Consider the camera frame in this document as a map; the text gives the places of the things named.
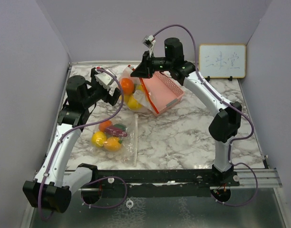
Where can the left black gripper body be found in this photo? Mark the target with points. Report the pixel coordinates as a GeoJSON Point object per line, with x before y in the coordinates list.
{"type": "Point", "coordinates": [95, 94]}

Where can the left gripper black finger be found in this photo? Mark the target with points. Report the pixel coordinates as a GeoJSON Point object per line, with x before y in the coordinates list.
{"type": "Point", "coordinates": [112, 99]}
{"type": "Point", "coordinates": [93, 74]}

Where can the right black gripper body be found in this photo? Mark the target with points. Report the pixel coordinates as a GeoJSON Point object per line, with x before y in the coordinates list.
{"type": "Point", "coordinates": [162, 63]}

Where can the yellow orange toy pepper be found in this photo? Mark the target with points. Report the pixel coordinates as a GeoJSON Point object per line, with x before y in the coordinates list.
{"type": "Point", "coordinates": [126, 98]}

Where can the green yellow toy mango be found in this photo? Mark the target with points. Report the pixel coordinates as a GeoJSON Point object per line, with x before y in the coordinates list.
{"type": "Point", "coordinates": [139, 88]}

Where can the yellow toy fruit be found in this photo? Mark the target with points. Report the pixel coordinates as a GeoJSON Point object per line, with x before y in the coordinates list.
{"type": "Point", "coordinates": [133, 104]}

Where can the orange toy tangerine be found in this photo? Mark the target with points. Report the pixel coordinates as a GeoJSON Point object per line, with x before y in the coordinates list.
{"type": "Point", "coordinates": [127, 86]}

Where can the green toy lime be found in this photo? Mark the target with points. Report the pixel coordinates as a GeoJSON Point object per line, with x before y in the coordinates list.
{"type": "Point", "coordinates": [120, 126]}

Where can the pink plastic basket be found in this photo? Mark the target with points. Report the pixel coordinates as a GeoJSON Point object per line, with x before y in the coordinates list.
{"type": "Point", "coordinates": [161, 92]}

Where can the purple toy sweet potato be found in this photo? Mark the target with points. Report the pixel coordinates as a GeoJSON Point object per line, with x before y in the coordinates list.
{"type": "Point", "coordinates": [114, 131]}

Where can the clear zip top bag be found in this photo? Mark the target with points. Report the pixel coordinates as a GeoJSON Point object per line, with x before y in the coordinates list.
{"type": "Point", "coordinates": [127, 155]}

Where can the yellow toy lemon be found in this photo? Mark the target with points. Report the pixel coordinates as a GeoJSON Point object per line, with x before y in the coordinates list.
{"type": "Point", "coordinates": [98, 139]}

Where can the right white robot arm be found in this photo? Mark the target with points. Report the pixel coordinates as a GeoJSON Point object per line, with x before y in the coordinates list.
{"type": "Point", "coordinates": [226, 115]}

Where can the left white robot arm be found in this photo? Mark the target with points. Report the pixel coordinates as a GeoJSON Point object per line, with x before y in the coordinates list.
{"type": "Point", "coordinates": [50, 189]}

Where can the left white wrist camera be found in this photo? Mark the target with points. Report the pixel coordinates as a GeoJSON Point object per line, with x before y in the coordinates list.
{"type": "Point", "coordinates": [105, 78]}

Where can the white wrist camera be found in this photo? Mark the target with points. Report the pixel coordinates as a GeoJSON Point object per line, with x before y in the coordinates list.
{"type": "Point", "coordinates": [149, 41]}
{"type": "Point", "coordinates": [105, 78]}

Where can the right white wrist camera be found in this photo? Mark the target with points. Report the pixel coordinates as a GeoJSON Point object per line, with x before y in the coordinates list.
{"type": "Point", "coordinates": [149, 41]}

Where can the small whiteboard wooden frame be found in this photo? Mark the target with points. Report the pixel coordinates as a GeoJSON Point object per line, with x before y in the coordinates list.
{"type": "Point", "coordinates": [222, 60]}

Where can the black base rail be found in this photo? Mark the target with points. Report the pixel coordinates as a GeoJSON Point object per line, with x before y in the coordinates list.
{"type": "Point", "coordinates": [156, 183]}

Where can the aluminium frame rail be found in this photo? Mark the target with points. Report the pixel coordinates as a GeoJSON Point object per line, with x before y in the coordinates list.
{"type": "Point", "coordinates": [267, 178]}

